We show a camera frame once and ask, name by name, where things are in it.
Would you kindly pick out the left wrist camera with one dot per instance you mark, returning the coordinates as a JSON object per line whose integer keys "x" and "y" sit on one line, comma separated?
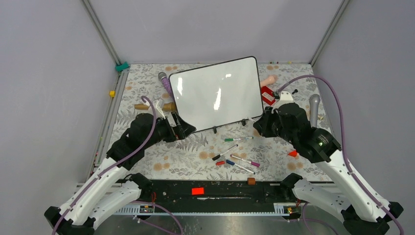
{"x": 158, "y": 106}

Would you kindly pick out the white black-framed whiteboard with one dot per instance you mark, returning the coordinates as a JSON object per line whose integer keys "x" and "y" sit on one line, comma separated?
{"x": 219, "y": 94}

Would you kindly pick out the blue whiteboard marker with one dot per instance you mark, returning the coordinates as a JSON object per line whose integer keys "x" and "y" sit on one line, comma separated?
{"x": 239, "y": 166}

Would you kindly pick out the green whiteboard marker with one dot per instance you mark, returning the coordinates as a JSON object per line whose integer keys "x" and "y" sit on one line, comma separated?
{"x": 238, "y": 139}

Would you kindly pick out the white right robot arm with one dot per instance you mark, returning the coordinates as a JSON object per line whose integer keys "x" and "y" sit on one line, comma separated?
{"x": 360, "y": 208}

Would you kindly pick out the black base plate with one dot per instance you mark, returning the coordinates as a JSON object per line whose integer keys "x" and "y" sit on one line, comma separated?
{"x": 187, "y": 193}

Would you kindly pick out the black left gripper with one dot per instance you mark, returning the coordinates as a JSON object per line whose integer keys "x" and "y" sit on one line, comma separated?
{"x": 184, "y": 128}

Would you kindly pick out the small brown block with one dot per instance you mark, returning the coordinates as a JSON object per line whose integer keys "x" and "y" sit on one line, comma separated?
{"x": 251, "y": 181}

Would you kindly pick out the pink whiteboard marker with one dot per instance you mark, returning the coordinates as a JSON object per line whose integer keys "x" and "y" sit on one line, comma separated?
{"x": 245, "y": 160}

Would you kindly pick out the pink toy handle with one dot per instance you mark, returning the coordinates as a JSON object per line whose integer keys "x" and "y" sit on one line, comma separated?
{"x": 271, "y": 79}

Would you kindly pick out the teal corner clip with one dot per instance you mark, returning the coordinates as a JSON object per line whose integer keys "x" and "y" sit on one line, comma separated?
{"x": 122, "y": 67}

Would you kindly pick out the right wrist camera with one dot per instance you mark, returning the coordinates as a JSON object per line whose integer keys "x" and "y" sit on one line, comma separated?
{"x": 283, "y": 97}

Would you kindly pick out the black whiteboard marker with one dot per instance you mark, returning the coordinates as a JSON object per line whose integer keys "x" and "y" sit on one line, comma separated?
{"x": 223, "y": 153}

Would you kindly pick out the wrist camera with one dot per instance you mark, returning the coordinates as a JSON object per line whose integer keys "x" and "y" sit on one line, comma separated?
{"x": 158, "y": 106}
{"x": 283, "y": 97}

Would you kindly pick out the white cable duct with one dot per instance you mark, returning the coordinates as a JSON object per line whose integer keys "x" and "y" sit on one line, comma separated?
{"x": 267, "y": 209}

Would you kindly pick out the red whiteboard eraser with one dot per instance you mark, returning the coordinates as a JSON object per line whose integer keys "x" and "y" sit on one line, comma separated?
{"x": 267, "y": 96}

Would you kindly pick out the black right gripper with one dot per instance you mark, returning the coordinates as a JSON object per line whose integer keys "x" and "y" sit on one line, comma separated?
{"x": 262, "y": 125}

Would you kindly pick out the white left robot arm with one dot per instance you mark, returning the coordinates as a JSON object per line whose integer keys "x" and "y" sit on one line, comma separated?
{"x": 88, "y": 207}

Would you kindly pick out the wooden rolling pin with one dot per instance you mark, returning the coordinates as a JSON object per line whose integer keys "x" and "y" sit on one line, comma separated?
{"x": 168, "y": 107}

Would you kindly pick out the floral table mat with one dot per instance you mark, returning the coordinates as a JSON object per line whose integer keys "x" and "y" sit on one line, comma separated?
{"x": 191, "y": 159}

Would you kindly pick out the red triangular block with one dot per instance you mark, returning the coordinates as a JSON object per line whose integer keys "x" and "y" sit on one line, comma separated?
{"x": 293, "y": 154}

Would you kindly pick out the purple toy microphone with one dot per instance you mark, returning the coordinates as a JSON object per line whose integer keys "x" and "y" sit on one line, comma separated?
{"x": 162, "y": 76}

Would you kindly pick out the grey toy microphone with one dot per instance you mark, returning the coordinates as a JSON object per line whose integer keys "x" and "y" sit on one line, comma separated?
{"x": 314, "y": 102}

